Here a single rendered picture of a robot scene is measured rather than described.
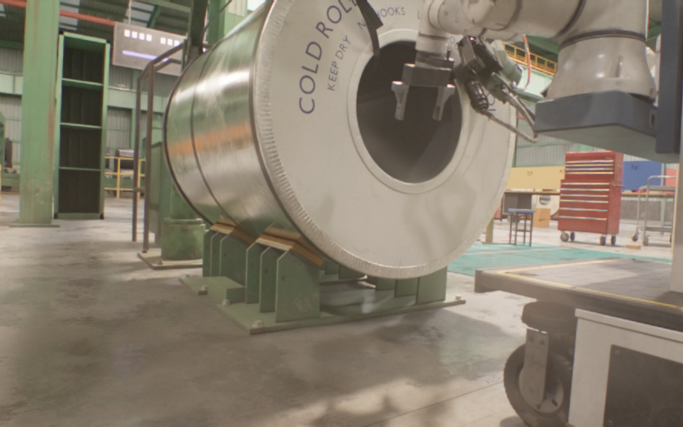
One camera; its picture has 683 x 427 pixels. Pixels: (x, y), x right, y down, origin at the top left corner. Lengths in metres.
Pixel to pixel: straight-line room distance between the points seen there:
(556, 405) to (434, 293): 1.09
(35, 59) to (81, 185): 2.28
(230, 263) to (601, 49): 1.72
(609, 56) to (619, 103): 0.10
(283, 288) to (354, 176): 0.46
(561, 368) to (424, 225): 0.84
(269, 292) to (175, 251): 1.34
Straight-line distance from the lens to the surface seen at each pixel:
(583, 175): 6.68
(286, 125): 1.33
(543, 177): 11.63
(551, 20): 0.89
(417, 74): 1.29
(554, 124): 0.88
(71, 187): 7.56
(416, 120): 1.98
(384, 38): 1.59
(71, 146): 7.58
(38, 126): 5.82
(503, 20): 0.86
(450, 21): 1.15
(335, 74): 1.44
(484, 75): 1.75
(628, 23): 0.94
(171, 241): 2.96
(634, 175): 10.62
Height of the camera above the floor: 0.46
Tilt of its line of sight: 3 degrees down
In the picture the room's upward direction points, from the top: 3 degrees clockwise
